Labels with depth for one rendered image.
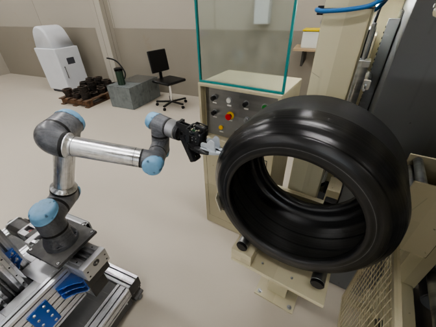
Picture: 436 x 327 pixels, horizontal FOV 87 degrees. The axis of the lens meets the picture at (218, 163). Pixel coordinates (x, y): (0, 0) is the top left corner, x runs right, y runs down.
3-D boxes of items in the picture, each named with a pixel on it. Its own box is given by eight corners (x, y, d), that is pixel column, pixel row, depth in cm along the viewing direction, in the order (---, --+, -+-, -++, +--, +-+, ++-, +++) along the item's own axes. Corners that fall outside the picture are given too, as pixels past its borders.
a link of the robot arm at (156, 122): (156, 126, 102) (156, 108, 97) (176, 134, 98) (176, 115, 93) (143, 132, 96) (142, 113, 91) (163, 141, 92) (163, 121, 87)
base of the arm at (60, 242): (37, 247, 111) (27, 234, 106) (65, 224, 123) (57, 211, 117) (58, 257, 106) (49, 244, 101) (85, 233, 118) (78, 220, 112)
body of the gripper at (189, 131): (198, 134, 80) (171, 123, 85) (197, 154, 86) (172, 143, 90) (209, 126, 86) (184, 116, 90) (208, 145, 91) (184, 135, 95)
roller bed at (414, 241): (379, 208, 103) (410, 152, 86) (420, 222, 97) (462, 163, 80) (378, 241, 89) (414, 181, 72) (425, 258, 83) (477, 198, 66)
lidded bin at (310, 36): (331, 45, 343) (335, 28, 330) (330, 49, 317) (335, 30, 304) (302, 45, 357) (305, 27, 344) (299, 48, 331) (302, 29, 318)
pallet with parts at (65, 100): (128, 91, 550) (123, 72, 526) (87, 108, 461) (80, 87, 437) (102, 88, 577) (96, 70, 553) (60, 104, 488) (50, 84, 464)
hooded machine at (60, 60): (91, 86, 589) (71, 24, 511) (71, 93, 545) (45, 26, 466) (72, 84, 612) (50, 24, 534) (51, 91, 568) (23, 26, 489)
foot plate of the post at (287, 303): (268, 262, 179) (268, 261, 178) (302, 279, 168) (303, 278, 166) (254, 292, 161) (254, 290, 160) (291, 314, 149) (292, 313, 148)
